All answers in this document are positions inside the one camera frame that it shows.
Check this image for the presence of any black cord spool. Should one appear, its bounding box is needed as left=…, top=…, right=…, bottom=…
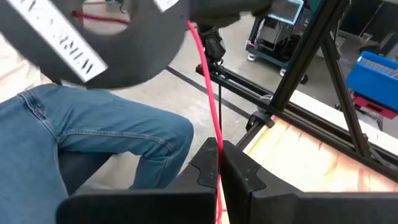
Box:
left=0, top=0, right=192, bottom=90

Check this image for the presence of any person's torso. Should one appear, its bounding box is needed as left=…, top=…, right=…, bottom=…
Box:
left=0, top=32, right=55, bottom=103

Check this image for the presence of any blue plastic bin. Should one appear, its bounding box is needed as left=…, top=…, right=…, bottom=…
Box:
left=346, top=50, right=398, bottom=112

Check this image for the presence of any black chair seat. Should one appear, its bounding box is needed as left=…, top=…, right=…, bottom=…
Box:
left=58, top=151, right=114, bottom=195

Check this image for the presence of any black frame post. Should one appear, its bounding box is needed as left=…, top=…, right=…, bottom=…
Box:
left=269, top=0, right=351, bottom=111

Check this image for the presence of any black diagonal frame brace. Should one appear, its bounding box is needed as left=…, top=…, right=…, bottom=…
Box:
left=320, top=32, right=373, bottom=158

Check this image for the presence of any black table edge rail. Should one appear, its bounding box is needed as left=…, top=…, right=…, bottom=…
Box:
left=235, top=110, right=276, bottom=150

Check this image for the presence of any black aluminium frame rail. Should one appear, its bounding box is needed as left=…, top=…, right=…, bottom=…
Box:
left=195, top=63, right=398, bottom=183

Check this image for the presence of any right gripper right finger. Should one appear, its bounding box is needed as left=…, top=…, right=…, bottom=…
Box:
left=220, top=140, right=398, bottom=224

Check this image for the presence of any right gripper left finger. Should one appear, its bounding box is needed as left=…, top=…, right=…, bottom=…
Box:
left=55, top=138, right=219, bottom=224

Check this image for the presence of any person's leg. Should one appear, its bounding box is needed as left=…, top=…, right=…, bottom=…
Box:
left=0, top=83, right=195, bottom=224

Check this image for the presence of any blue equipment cart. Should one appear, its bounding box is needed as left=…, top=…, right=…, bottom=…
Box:
left=245, top=0, right=310, bottom=85

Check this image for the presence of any red cord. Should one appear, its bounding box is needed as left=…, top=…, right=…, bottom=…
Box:
left=70, top=10, right=225, bottom=224

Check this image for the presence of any thin black cable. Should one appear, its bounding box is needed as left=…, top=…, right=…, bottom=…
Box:
left=218, top=83, right=223, bottom=131

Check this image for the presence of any red shelf bin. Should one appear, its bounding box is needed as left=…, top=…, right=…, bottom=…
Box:
left=353, top=95, right=398, bottom=121

